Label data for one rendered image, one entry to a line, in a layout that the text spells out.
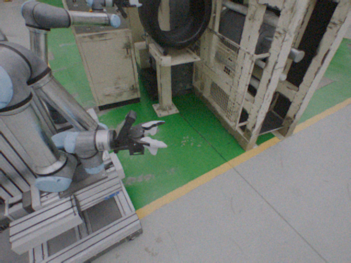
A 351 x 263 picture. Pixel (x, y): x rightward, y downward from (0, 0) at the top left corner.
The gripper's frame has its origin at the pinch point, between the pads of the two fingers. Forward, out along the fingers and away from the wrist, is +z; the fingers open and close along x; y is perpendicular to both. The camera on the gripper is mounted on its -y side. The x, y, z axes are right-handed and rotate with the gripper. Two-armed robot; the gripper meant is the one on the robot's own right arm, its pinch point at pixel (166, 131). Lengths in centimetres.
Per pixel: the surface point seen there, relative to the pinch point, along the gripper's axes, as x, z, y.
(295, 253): 0, 83, 108
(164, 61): -113, 4, 8
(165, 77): -157, 6, 38
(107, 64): -169, -57, 25
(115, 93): -175, -55, 63
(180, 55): -132, 19, 8
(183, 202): -43, 12, 102
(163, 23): -149, 5, -15
